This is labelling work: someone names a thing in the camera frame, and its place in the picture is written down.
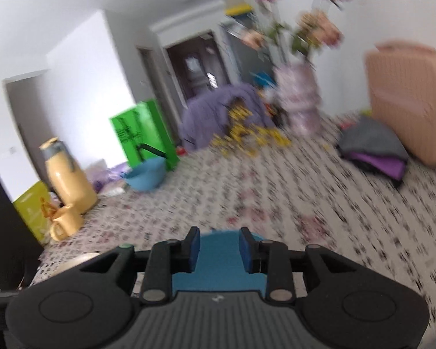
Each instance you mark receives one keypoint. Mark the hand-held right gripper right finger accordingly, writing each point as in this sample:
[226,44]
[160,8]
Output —
[245,252]

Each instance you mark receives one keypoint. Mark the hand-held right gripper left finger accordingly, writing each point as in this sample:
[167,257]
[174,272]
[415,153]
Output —
[194,251]

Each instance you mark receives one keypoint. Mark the blue bowl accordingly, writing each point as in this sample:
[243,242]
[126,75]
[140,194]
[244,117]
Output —
[220,261]
[145,176]

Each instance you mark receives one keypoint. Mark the cream plate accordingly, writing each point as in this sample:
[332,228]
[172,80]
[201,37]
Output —
[78,260]

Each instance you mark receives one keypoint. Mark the patterned tablecloth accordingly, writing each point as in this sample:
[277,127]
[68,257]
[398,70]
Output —
[294,203]

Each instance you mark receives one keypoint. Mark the purple patterned packet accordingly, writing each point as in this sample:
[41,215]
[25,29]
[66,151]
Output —
[109,178]

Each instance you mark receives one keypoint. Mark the yellow flower sprigs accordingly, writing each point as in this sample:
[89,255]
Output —
[247,136]

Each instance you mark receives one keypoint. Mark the yellow mug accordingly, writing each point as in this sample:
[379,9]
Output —
[69,223]

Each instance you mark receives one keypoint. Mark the green paper bag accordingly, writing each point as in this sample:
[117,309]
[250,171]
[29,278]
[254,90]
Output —
[145,131]

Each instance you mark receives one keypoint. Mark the purple blanket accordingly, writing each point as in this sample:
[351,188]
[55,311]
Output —
[207,116]

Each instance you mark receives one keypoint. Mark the yellow thermos jug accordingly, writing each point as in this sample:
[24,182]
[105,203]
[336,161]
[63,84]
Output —
[71,185]

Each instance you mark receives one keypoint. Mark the purple cloth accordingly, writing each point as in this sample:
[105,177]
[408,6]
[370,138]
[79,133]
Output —
[381,165]

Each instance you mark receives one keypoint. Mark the pink ribbed vase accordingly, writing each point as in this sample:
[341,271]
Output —
[298,98]

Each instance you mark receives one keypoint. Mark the yellow-green box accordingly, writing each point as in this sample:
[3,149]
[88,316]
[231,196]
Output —
[31,211]

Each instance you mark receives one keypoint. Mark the grey cloth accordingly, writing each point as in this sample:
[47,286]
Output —
[370,138]

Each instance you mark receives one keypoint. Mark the dark wooden door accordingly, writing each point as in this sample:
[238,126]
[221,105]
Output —
[196,69]

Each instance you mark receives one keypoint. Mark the black box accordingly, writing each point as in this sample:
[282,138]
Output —
[3,232]

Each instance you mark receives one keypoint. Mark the grey refrigerator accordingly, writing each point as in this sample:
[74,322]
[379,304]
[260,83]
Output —
[247,54]

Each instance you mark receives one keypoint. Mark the pink plastic case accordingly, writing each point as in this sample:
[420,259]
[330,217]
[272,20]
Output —
[410,101]

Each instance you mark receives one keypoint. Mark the pink flower bouquet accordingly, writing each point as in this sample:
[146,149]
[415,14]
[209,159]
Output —
[312,25]

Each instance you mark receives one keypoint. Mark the yellow and blue box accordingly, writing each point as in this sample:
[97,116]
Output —
[238,3]

